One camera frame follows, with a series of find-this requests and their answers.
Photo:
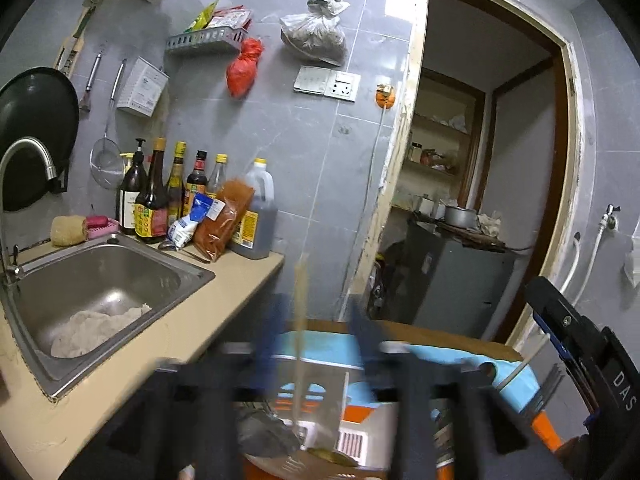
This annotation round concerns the dish cloth in sink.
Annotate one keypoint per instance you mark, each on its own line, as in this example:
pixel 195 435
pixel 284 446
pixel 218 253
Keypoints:
pixel 87 330

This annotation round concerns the orange wall plug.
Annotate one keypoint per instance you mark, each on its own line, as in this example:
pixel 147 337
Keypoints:
pixel 385 95

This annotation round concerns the hanging steel spatula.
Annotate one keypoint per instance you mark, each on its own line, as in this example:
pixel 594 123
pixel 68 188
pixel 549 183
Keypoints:
pixel 85 100

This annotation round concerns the wire mesh strainer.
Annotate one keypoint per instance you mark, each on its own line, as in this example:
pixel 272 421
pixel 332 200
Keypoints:
pixel 106 164

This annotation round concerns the wall water tap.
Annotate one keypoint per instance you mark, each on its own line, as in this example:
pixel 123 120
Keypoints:
pixel 609 219

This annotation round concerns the steel sink faucet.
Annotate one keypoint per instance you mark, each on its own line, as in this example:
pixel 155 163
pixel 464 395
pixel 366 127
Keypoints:
pixel 21 181

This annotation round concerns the yellow cap sauce bottle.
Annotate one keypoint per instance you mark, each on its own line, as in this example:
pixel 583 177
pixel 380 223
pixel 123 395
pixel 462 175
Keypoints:
pixel 174 186

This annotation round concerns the steel kitchen sink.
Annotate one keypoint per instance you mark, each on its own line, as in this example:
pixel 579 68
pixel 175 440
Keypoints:
pixel 108 275

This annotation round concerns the grey cabinet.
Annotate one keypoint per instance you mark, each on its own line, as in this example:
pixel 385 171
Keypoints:
pixel 443 283

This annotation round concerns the metal pot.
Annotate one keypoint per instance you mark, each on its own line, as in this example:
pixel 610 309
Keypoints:
pixel 461 218

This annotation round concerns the wooden shelf unit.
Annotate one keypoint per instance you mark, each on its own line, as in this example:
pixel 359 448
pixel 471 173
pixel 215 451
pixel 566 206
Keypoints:
pixel 443 144

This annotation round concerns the right hand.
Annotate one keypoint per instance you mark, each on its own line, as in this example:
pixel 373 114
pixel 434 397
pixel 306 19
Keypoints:
pixel 573 455

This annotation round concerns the white plastic utensil holder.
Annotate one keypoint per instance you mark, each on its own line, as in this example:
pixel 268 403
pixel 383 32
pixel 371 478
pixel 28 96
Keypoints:
pixel 318 421

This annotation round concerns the steel fork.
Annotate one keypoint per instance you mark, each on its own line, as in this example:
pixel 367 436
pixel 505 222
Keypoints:
pixel 543 395

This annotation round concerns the black wok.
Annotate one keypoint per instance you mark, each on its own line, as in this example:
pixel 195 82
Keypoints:
pixel 40 102

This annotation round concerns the dark soy sauce bottle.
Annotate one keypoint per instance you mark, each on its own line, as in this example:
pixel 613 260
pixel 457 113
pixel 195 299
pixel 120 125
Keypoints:
pixel 151 208

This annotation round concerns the red plastic bag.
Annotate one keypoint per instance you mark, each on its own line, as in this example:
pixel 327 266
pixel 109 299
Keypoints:
pixel 242 72

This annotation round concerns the red label sauce bottle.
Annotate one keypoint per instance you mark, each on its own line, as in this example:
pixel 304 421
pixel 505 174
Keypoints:
pixel 196 182

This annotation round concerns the yellow sponge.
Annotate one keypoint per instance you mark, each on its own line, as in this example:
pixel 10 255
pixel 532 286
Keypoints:
pixel 68 230

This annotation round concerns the beige countertop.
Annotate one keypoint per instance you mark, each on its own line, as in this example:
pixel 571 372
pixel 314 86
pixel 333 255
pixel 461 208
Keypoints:
pixel 40 436

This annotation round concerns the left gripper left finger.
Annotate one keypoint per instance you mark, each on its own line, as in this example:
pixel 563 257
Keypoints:
pixel 248 345

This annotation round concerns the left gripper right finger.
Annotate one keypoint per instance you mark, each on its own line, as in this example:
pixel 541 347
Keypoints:
pixel 393 372

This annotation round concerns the white wall box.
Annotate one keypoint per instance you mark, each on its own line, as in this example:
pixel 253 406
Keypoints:
pixel 142 89

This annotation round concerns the grey plastic bag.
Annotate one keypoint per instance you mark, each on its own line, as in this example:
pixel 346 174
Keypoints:
pixel 317 34

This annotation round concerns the grey wall rack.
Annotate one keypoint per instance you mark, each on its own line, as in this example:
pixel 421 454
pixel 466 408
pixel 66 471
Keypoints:
pixel 222 39

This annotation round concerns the large vinegar jug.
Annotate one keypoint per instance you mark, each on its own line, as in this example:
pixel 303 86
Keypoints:
pixel 254 235

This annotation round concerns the wooden chopstick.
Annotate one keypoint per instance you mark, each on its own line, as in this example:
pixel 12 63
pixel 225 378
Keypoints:
pixel 544 339
pixel 300 325

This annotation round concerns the white mesh bag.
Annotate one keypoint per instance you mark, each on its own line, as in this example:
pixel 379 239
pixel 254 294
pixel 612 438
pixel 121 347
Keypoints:
pixel 632 260

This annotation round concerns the striped blue orange brown cloth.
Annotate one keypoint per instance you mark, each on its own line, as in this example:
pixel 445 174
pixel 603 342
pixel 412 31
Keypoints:
pixel 331 345

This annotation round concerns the wall socket panel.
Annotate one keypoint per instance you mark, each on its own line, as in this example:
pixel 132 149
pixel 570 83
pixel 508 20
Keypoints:
pixel 334 84

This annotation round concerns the white blue seasoning packet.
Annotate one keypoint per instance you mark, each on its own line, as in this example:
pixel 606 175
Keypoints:
pixel 183 229

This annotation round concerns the orange spice packet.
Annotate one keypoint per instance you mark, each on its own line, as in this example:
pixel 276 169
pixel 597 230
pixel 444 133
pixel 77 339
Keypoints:
pixel 229 206

